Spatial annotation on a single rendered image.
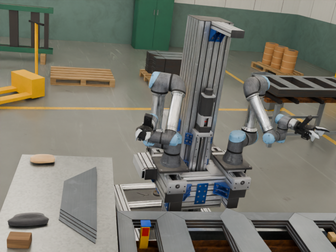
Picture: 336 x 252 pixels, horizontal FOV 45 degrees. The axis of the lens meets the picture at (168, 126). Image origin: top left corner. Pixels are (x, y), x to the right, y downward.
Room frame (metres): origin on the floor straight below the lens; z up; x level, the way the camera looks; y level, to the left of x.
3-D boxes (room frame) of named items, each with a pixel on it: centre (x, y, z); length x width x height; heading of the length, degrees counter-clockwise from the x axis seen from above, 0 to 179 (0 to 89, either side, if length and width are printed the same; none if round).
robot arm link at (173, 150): (2.57, -0.04, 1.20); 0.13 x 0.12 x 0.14; 84
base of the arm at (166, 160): (2.57, -0.05, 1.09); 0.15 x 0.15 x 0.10
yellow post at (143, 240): (2.03, 0.06, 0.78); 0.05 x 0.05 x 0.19; 12
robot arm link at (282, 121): (2.65, -0.80, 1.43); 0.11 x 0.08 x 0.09; 46
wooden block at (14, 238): (1.51, 0.62, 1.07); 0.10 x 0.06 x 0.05; 97
